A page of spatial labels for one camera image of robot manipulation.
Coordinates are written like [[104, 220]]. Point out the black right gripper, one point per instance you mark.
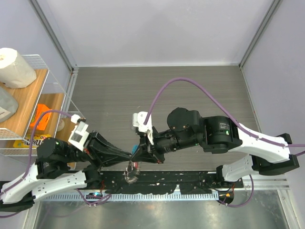
[[142, 153]]

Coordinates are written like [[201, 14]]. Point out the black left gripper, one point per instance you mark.
[[99, 149]]

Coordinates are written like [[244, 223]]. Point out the blue key tag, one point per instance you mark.
[[134, 149]]

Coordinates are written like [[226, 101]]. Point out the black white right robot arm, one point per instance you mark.
[[265, 155]]

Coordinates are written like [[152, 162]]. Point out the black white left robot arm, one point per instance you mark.
[[61, 166]]

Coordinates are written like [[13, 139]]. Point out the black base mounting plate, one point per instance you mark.
[[165, 182]]

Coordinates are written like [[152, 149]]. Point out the yellow m&m's bag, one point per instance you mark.
[[37, 141]]

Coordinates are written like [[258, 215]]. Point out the white paper towel roll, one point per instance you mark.
[[15, 72]]

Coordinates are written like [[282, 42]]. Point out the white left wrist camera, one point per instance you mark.
[[79, 133]]

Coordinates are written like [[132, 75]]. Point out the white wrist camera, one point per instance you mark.
[[79, 133], [138, 121]]

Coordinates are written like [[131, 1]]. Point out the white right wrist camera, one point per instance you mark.
[[138, 121]]

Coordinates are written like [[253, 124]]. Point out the slotted white cable duct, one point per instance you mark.
[[175, 196]]

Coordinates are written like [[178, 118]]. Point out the white wire wooden shelf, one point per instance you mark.
[[45, 90]]

